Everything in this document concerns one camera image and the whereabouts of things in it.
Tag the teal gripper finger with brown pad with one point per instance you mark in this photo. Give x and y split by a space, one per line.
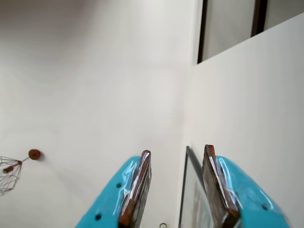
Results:
242 194
111 190

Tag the brown round ceiling canopy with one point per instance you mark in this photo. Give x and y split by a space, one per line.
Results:
34 154

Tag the framed wall picture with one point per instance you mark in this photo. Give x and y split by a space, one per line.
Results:
197 202

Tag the small round wall fixture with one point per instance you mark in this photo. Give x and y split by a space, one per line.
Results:
163 225

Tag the dark window frame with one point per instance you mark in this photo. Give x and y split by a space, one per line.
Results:
202 35

